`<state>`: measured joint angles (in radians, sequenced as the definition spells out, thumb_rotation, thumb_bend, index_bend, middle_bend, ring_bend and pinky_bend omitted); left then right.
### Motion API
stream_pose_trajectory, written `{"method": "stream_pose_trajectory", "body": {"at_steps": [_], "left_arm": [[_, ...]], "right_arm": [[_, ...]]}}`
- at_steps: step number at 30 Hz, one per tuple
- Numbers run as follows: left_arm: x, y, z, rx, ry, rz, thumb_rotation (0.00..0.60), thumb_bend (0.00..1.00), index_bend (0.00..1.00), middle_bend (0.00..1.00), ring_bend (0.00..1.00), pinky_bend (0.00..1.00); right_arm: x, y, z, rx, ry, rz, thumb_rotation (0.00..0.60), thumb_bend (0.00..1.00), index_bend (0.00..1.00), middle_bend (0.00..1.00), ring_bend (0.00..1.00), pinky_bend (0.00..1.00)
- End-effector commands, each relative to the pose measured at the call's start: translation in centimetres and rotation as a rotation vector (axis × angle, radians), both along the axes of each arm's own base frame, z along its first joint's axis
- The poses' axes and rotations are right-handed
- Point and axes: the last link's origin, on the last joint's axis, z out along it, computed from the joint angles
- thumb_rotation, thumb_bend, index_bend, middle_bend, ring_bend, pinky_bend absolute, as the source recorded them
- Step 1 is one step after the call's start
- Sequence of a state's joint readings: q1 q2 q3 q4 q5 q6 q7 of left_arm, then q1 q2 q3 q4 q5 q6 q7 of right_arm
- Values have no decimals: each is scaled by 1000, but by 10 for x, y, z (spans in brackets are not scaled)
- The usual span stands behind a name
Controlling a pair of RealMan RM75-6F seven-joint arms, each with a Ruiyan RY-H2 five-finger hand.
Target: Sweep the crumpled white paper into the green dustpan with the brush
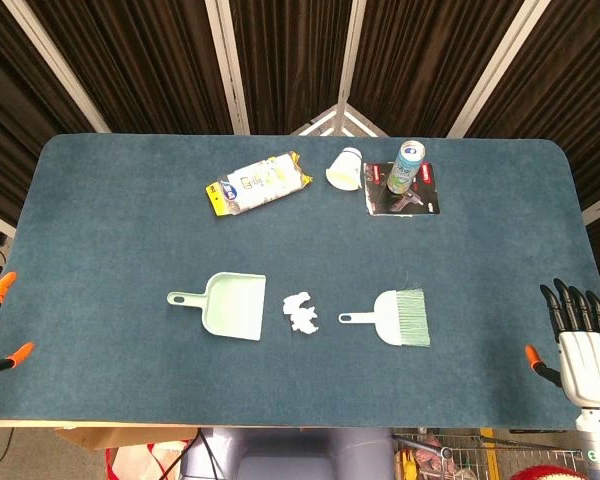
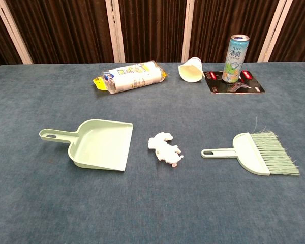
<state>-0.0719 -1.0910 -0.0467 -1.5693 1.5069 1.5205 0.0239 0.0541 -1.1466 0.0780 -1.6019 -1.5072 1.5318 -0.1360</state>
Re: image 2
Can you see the blue felt table cover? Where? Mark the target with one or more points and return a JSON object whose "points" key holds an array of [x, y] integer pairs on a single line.
{"points": [[66, 203]]}

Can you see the black printed packaging card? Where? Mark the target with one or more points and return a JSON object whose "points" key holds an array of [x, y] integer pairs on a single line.
{"points": [[254, 84]]}

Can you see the clear plastic package white contents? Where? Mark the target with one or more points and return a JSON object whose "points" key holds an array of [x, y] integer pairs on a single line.
{"points": [[132, 76]]}

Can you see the white paper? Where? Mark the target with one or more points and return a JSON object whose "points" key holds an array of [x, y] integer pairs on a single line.
{"points": [[165, 150]]}

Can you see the white paper cup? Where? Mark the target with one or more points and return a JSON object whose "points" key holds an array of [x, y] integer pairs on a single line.
{"points": [[190, 72]]}

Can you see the mint green plastic dustpan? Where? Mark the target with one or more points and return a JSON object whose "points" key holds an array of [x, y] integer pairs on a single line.
{"points": [[101, 145]]}

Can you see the light blue drink can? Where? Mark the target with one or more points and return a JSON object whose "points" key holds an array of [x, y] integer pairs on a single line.
{"points": [[235, 58]]}

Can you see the mint green hand broom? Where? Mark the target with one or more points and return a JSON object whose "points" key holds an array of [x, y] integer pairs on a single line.
{"points": [[244, 152]]}

